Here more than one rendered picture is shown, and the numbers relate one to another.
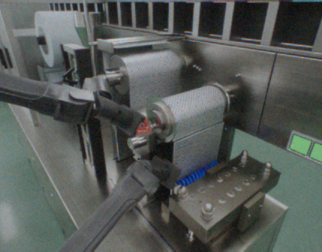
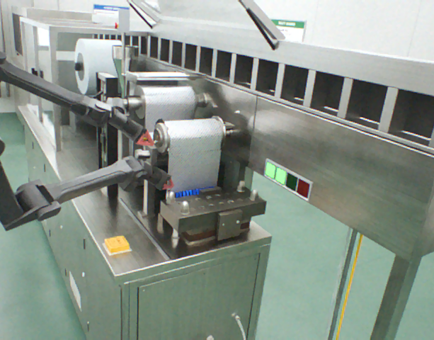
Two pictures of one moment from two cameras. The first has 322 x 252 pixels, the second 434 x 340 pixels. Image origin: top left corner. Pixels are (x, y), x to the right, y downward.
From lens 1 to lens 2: 0.90 m
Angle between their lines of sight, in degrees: 8
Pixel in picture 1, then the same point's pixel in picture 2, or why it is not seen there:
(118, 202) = (113, 170)
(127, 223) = (125, 224)
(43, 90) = (80, 99)
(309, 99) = (274, 132)
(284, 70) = (261, 110)
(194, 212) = (175, 210)
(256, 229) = (232, 241)
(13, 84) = (64, 93)
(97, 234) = (96, 178)
